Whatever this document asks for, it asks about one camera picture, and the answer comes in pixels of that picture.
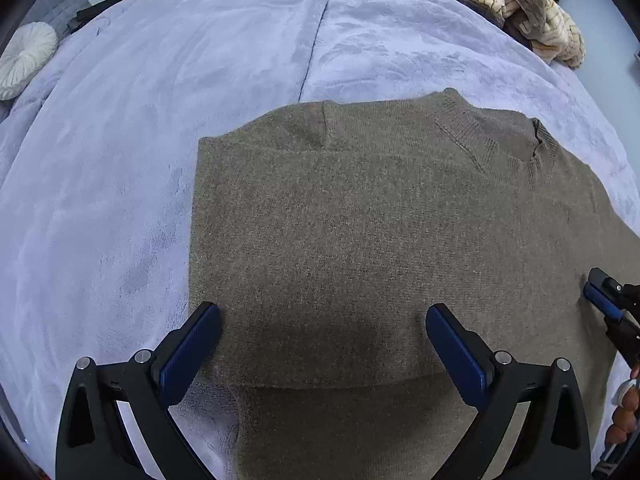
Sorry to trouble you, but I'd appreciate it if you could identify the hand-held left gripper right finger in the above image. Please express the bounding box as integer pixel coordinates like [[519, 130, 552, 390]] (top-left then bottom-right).
[[425, 303, 593, 480]]

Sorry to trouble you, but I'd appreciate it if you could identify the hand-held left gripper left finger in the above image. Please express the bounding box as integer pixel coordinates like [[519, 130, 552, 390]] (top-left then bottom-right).
[[55, 301, 223, 480]]

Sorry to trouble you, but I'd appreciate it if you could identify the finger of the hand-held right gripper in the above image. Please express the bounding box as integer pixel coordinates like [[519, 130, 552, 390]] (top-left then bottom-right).
[[582, 267, 627, 322]]

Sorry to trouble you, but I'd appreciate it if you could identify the grey-brown knit sweater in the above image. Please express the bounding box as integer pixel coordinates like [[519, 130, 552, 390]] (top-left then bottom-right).
[[187, 87, 640, 480]]

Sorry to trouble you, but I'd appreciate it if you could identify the person's right hand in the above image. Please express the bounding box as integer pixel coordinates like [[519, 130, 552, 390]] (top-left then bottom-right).
[[602, 364, 640, 448]]

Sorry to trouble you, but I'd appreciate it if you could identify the lavender fleece blanket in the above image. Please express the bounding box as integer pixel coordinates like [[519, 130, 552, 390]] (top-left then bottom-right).
[[0, 0, 640, 480]]

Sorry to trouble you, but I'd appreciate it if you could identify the round white pleated cushion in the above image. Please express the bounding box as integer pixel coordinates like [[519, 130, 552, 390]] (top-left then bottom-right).
[[0, 21, 59, 101]]

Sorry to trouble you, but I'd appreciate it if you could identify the dark cloth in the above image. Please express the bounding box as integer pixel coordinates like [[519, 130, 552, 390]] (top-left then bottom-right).
[[70, 0, 128, 33]]

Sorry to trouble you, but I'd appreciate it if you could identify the grey quilted pillow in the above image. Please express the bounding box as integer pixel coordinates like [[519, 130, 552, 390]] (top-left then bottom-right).
[[20, 0, 93, 38]]

